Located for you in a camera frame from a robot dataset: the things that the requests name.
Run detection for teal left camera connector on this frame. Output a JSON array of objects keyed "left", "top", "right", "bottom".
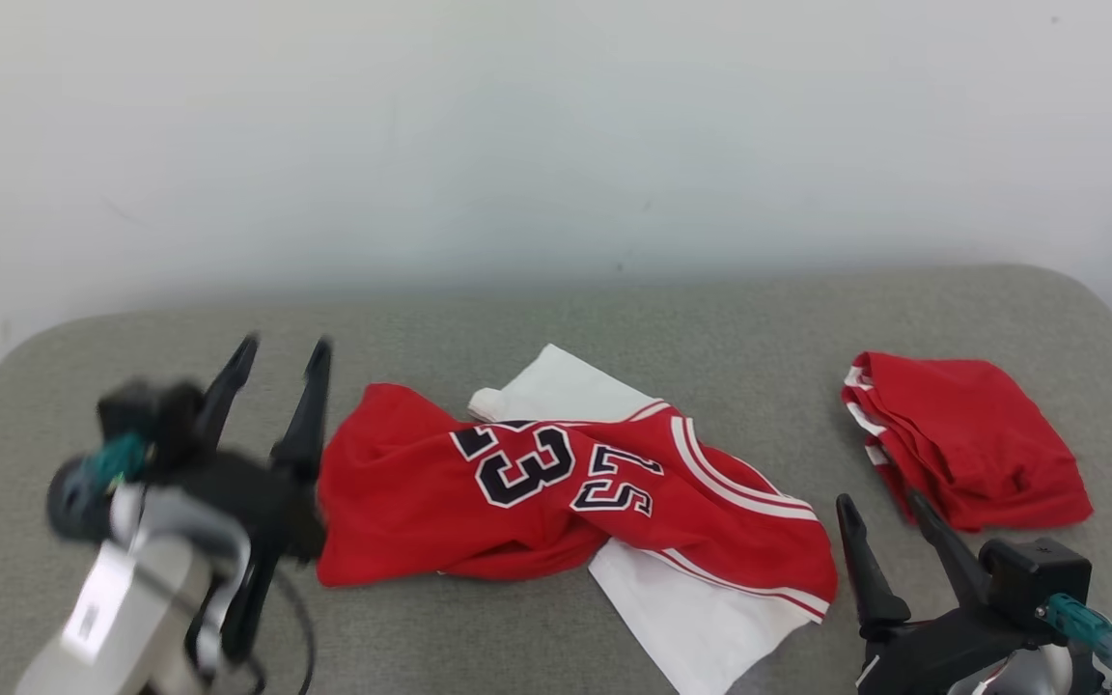
[{"left": 81, "top": 432, "right": 150, "bottom": 491}]

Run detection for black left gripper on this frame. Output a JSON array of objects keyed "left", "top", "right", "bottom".
[{"left": 145, "top": 333, "right": 334, "bottom": 663}]

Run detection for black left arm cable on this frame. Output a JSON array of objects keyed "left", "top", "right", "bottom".
[{"left": 252, "top": 570, "right": 318, "bottom": 695}]

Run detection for teal right camera connector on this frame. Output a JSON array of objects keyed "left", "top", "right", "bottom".
[{"left": 1037, "top": 594, "right": 1112, "bottom": 665}]

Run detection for red white Bulls shorts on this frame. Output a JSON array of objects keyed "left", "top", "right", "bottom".
[{"left": 841, "top": 350, "right": 1095, "bottom": 533}]

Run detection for teal camera connector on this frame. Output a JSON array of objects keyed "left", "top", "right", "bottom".
[
  {"left": 81, "top": 432, "right": 150, "bottom": 491},
  {"left": 1037, "top": 594, "right": 1112, "bottom": 665}
]

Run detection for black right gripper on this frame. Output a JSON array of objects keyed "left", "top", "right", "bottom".
[{"left": 836, "top": 490, "right": 1050, "bottom": 695}]

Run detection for red white Bulls jersey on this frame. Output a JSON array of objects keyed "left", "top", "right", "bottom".
[{"left": 316, "top": 344, "right": 840, "bottom": 695}]

